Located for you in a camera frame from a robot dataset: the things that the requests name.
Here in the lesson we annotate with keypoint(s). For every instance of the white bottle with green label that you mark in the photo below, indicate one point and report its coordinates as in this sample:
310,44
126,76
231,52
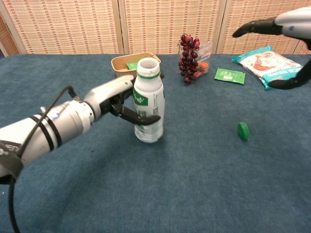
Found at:
150,102

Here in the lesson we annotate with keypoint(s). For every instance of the brown paper bowl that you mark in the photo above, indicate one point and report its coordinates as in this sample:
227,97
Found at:
121,64

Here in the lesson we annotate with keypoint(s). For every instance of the green bottle cap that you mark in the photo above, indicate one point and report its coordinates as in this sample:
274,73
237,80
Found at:
243,131

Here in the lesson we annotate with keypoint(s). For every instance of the dark red grape bunch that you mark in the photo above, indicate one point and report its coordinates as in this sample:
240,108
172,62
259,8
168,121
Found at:
188,60

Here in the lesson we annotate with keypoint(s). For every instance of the clear plastic snack package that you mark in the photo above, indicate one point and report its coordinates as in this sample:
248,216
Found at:
206,58

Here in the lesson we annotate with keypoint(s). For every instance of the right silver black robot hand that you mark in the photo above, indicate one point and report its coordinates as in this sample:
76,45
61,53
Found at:
296,21

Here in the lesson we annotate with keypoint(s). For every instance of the teal and white snack bag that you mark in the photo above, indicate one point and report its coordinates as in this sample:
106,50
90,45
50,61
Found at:
267,63

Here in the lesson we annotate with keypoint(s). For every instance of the green sachet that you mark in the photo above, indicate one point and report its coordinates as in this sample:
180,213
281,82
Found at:
229,75
131,65

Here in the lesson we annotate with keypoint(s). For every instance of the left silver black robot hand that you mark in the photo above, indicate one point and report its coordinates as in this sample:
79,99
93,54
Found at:
107,91

